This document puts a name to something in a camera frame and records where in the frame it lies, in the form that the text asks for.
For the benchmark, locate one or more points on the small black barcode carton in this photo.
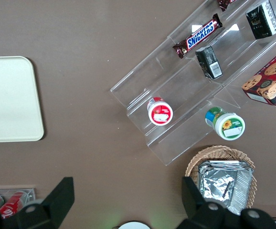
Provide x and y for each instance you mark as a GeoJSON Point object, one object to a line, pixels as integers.
{"type": "Point", "coordinates": [209, 63]}

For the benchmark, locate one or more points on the silver foil pack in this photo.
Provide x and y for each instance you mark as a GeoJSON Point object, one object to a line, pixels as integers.
{"type": "Point", "coordinates": [224, 186]}

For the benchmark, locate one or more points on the light wicker basket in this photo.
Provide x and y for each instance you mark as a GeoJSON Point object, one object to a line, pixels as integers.
{"type": "Point", "coordinates": [224, 152]}

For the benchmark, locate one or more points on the cream plastic tray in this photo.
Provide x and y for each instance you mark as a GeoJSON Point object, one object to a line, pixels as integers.
{"type": "Point", "coordinates": [9, 100]}

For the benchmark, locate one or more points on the red lid white cup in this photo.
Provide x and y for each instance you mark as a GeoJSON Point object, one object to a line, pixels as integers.
{"type": "Point", "coordinates": [160, 114]}

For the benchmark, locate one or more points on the green lid white cup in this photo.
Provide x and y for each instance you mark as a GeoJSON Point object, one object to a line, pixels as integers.
{"type": "Point", "coordinates": [226, 124]}

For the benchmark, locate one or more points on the clear acrylic bottle rack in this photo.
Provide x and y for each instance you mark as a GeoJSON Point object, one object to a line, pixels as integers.
{"type": "Point", "coordinates": [31, 193]}

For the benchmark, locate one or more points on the clear acrylic step shelf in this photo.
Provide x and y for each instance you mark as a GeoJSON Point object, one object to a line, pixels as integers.
{"type": "Point", "coordinates": [176, 78]}

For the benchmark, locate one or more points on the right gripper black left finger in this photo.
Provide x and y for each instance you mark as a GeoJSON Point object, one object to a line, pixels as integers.
{"type": "Point", "coordinates": [56, 202]}

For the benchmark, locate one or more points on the red tartan cookie box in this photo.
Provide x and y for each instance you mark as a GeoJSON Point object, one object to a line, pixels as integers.
{"type": "Point", "coordinates": [269, 81]}

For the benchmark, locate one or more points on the Snickers chocolate bar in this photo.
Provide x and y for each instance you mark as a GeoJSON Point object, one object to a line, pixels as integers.
{"type": "Point", "coordinates": [197, 35]}
{"type": "Point", "coordinates": [225, 3]}

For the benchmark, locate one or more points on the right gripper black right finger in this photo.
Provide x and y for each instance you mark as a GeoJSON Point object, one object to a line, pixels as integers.
{"type": "Point", "coordinates": [195, 205]}

